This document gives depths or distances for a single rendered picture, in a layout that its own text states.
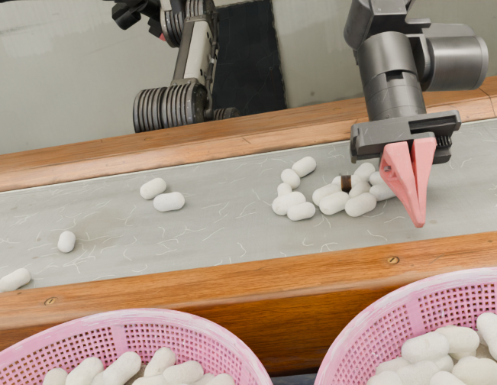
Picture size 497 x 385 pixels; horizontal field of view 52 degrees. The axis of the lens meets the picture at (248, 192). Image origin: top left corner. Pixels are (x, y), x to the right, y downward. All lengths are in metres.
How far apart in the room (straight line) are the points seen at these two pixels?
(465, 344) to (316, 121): 0.44
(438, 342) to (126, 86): 2.47
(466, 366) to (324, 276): 0.12
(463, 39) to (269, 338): 0.37
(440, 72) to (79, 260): 0.44
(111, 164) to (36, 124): 2.18
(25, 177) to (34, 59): 2.02
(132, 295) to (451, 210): 0.32
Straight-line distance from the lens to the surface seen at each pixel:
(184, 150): 0.77
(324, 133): 0.74
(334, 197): 0.55
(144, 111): 0.98
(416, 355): 0.40
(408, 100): 0.53
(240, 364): 0.38
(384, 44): 0.56
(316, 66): 2.67
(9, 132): 3.04
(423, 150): 0.50
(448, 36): 0.61
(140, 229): 0.61
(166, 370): 0.41
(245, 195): 0.63
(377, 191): 0.57
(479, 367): 0.39
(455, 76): 0.58
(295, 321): 0.44
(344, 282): 0.42
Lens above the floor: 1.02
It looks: 26 degrees down
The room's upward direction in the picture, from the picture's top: 11 degrees counter-clockwise
